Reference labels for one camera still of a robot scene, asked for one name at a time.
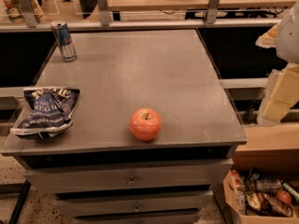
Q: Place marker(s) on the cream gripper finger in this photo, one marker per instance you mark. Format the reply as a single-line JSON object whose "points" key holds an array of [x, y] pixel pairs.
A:
{"points": [[281, 93], [269, 39]]}

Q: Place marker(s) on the blue chip bag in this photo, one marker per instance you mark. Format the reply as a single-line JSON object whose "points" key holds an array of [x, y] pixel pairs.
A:
{"points": [[51, 112]]}

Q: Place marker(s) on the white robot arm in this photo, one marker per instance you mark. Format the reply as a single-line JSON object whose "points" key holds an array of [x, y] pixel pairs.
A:
{"points": [[287, 47]]}

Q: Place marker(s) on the red apple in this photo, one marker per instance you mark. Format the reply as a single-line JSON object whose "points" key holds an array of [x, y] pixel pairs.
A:
{"points": [[145, 124]]}

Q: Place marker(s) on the cardboard box of snacks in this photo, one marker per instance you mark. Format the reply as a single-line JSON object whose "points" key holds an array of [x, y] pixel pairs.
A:
{"points": [[262, 197]]}

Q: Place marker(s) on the top drawer metal knob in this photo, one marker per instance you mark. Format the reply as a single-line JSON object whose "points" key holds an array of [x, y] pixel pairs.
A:
{"points": [[131, 182]]}

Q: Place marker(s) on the drawer metal knob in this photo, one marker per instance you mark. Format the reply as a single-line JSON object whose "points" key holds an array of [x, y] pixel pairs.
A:
{"points": [[131, 182], [137, 208]]}

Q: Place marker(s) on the grey drawer cabinet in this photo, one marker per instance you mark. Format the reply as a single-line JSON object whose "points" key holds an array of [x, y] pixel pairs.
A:
{"points": [[86, 168]]}

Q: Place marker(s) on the blue silver energy drink can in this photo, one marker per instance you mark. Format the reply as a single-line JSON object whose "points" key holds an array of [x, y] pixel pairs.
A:
{"points": [[64, 40]]}

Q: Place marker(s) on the middle metal railing post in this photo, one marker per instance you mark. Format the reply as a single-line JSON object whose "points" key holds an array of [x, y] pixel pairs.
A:
{"points": [[103, 12]]}

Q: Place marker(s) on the left metal railing post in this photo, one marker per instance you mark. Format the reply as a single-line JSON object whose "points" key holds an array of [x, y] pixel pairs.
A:
{"points": [[27, 10]]}

